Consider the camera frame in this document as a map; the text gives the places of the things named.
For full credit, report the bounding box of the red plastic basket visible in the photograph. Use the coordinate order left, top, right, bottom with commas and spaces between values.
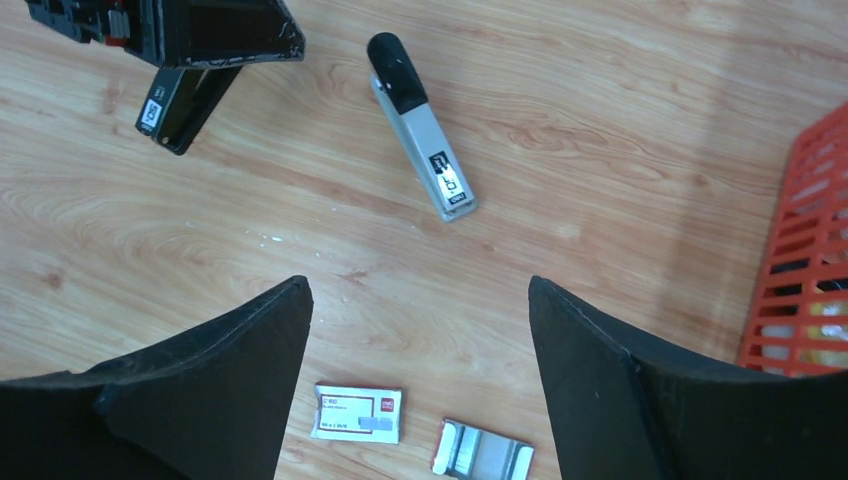
737, 106, 847, 377

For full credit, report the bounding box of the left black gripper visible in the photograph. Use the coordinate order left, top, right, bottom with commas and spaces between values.
26, 0, 306, 70

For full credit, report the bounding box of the red white staple box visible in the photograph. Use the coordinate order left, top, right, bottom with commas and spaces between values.
310, 383, 403, 445

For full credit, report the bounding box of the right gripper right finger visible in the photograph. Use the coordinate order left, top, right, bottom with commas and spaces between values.
528, 276, 847, 479

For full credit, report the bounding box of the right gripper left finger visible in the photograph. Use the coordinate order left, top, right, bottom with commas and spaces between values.
1, 276, 313, 479

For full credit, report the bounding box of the grey and black stapler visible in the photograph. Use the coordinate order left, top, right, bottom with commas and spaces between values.
367, 32, 477, 223

